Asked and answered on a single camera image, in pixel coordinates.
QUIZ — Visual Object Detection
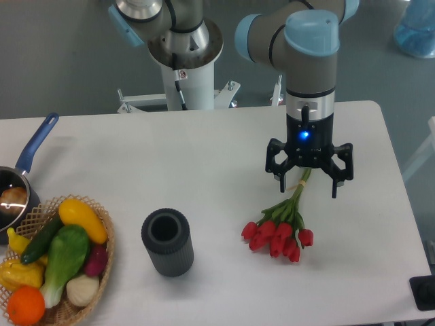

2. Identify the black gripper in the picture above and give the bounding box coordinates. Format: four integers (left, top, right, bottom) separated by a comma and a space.
264, 113, 354, 199

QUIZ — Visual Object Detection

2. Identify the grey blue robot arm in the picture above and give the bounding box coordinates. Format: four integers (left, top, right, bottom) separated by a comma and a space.
108, 1, 359, 187

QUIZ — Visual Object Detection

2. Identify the red tulip bouquet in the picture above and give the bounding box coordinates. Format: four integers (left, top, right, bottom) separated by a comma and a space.
241, 168, 314, 264

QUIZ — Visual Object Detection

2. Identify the dark grey ribbed vase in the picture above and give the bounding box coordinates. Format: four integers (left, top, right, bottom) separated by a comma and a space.
141, 208, 194, 277

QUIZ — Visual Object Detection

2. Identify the black device at edge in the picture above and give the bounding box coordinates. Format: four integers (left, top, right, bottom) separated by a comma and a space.
409, 275, 434, 311

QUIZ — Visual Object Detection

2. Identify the blue transparent container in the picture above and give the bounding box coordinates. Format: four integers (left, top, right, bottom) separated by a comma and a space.
394, 1, 434, 58

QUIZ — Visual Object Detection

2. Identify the yellow squash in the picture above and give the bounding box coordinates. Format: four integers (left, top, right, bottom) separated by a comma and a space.
58, 198, 108, 245

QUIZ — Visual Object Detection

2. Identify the green bok choy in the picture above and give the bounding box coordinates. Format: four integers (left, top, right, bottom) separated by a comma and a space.
40, 225, 90, 309

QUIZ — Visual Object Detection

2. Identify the white garlic bulb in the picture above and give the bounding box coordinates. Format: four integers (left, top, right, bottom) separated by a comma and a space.
66, 274, 99, 307

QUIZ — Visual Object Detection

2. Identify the green cucumber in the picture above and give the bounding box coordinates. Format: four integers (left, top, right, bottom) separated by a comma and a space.
20, 215, 64, 264

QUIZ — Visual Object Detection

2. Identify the woven wicker basket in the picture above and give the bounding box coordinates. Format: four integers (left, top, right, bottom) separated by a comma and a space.
1, 195, 115, 325

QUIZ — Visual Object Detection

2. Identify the bread roll in pan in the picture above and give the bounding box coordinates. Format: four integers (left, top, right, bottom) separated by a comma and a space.
1, 187, 27, 216

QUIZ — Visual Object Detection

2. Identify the small yellow pepper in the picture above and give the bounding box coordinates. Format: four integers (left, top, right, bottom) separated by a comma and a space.
7, 228, 30, 255

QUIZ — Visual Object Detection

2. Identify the yellow gourd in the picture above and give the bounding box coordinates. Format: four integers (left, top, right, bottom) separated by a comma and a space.
1, 259, 45, 292

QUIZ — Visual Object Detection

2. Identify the orange fruit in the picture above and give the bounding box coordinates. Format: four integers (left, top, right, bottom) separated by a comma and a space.
6, 286, 46, 325

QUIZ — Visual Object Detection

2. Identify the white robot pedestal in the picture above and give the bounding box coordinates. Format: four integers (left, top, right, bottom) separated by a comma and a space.
116, 16, 285, 114

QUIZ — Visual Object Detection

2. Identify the blue handled saucepan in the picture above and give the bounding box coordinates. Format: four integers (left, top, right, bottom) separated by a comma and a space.
1, 113, 59, 245

